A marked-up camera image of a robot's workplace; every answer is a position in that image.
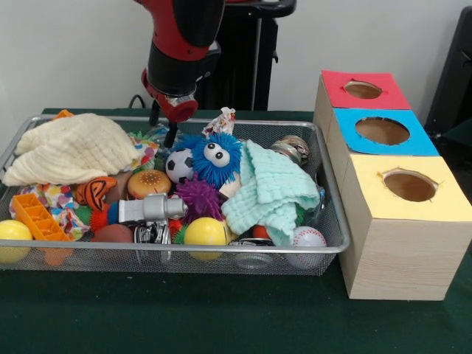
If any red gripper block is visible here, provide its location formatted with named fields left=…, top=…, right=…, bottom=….
left=142, top=68, right=199, bottom=148

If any crushed clear plastic bottle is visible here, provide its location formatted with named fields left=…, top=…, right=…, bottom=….
left=145, top=124, right=169, bottom=147

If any cream waffle cloth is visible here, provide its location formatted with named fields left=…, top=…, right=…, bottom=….
left=1, top=112, right=144, bottom=187

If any shallow clear mesh bin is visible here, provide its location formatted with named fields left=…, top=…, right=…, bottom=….
left=0, top=114, right=351, bottom=276

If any wooden box with three holes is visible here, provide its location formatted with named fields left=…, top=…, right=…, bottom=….
left=313, top=69, right=472, bottom=302

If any black and white soccer ball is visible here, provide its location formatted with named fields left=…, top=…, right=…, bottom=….
left=164, top=147, right=195, bottom=184

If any toy burger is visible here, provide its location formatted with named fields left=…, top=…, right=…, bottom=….
left=127, top=170, right=173, bottom=202

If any blue spiky toy with eyes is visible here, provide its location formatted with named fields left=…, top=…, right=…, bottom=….
left=192, top=132, right=244, bottom=184

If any silver plastic toy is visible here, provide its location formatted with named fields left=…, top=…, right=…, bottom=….
left=118, top=193, right=189, bottom=225

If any yellow ball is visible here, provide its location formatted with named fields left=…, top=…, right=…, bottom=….
left=0, top=220, right=34, bottom=263
left=183, top=216, right=229, bottom=259

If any mint green waffle cloth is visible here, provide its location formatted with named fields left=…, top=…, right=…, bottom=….
left=221, top=139, right=321, bottom=247

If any long orange toy brick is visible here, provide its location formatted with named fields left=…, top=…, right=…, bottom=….
left=10, top=194, right=74, bottom=266

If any white toy baseball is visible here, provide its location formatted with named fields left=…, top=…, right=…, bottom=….
left=285, top=225, right=328, bottom=268

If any dark green tablecloth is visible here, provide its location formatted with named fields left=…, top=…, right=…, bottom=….
left=0, top=107, right=472, bottom=354

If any black chair back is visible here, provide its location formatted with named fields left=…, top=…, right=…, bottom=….
left=423, top=6, right=472, bottom=139

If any black cable loop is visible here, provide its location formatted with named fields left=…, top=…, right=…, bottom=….
left=128, top=94, right=149, bottom=110

